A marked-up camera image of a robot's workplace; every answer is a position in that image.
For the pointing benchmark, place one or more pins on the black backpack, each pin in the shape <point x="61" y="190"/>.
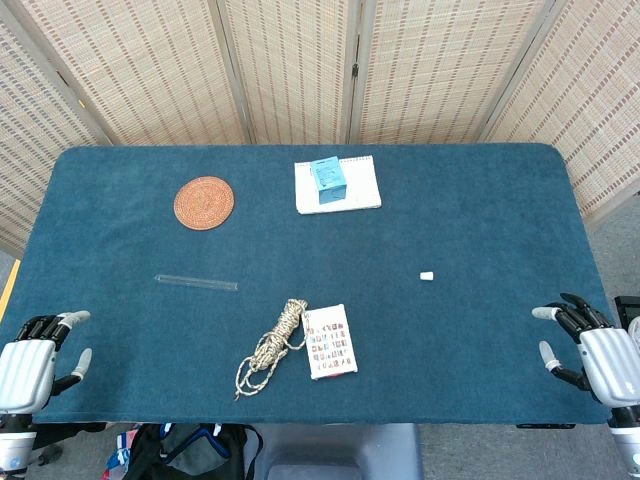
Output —
<point x="190" y="455"/>

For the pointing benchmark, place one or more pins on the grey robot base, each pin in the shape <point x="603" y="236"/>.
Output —
<point x="340" y="455"/>

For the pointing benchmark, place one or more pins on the blue table cloth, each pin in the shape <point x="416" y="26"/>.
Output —
<point x="450" y="350"/>

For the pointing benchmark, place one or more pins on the white picture card box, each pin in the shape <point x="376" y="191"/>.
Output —
<point x="330" y="345"/>

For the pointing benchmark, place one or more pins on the transparent test tube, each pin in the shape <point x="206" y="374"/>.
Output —
<point x="195" y="283"/>

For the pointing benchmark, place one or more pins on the bamboo folding screen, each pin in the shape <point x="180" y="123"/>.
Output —
<point x="295" y="70"/>

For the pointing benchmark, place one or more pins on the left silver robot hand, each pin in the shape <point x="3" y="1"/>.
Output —
<point x="25" y="370"/>

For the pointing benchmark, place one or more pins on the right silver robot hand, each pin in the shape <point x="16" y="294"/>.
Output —
<point x="612" y="365"/>

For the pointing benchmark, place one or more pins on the white round object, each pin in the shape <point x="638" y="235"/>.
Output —
<point x="636" y="327"/>

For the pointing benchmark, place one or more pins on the black box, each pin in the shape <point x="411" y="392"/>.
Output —
<point x="627" y="306"/>

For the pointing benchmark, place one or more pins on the round woven orange coaster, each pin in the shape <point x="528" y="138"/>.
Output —
<point x="204" y="203"/>

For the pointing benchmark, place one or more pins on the yellow strip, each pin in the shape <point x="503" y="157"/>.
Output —
<point x="9" y="290"/>

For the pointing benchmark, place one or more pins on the blue cube box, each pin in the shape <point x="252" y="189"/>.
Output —
<point x="327" y="180"/>

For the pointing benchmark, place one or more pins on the small white cap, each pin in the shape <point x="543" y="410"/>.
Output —
<point x="426" y="276"/>

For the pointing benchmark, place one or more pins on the white spiral notepad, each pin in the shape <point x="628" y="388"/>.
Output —
<point x="360" y="190"/>

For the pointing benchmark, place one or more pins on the black flat bar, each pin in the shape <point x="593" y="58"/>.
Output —
<point x="545" y="426"/>

